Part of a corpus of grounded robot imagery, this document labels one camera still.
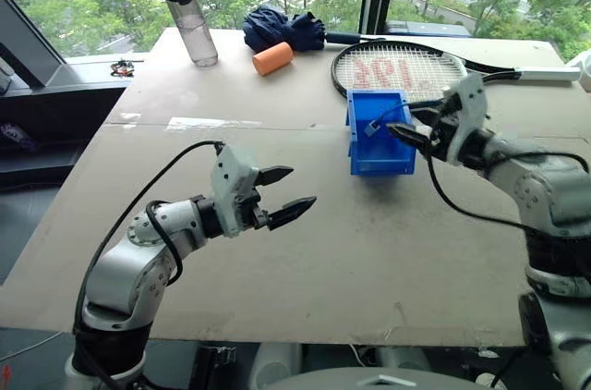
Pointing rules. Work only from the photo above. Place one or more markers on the clear water bottle black cap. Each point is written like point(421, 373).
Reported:
point(194, 29)

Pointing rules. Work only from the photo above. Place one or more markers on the navy folded umbrella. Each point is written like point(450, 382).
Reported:
point(286, 32)

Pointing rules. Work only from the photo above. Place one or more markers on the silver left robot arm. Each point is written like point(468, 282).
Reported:
point(120, 270)

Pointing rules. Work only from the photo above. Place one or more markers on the dark side counter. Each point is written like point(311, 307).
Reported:
point(55, 117)

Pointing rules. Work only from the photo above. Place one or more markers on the orange foam cylinder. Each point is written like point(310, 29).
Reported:
point(272, 59)

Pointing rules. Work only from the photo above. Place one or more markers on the clear tape strip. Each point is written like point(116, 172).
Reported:
point(212, 122)

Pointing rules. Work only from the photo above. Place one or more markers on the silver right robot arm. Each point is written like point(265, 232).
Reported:
point(549, 186)

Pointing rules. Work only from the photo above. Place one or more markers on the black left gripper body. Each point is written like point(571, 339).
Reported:
point(256, 216)

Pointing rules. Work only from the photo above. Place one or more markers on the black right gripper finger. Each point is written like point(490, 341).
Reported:
point(427, 111)
point(406, 132)

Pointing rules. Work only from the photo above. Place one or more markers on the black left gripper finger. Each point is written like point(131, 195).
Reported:
point(276, 174)
point(292, 210)

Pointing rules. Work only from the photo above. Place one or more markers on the blue plastic bin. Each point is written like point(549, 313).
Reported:
point(378, 156)

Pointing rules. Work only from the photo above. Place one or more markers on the white coupler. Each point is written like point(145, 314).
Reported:
point(424, 132)

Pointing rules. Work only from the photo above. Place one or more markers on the white rounded base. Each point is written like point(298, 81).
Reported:
point(274, 364)

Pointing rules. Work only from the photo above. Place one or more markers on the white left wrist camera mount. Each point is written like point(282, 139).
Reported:
point(231, 191)

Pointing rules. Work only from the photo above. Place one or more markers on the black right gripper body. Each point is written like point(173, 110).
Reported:
point(445, 131)

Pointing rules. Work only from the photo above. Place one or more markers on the purple patterned object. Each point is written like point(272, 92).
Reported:
point(16, 136)

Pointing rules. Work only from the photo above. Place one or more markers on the small black red gadget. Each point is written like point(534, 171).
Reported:
point(122, 68)

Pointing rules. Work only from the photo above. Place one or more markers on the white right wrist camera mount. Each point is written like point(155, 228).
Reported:
point(471, 108)

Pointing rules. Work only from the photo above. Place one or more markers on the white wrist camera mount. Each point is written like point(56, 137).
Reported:
point(231, 191)
point(471, 108)

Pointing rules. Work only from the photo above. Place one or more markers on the grey robot torso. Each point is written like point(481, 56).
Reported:
point(383, 380)

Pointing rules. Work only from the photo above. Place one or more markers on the black white tennis racket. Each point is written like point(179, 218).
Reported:
point(392, 69)

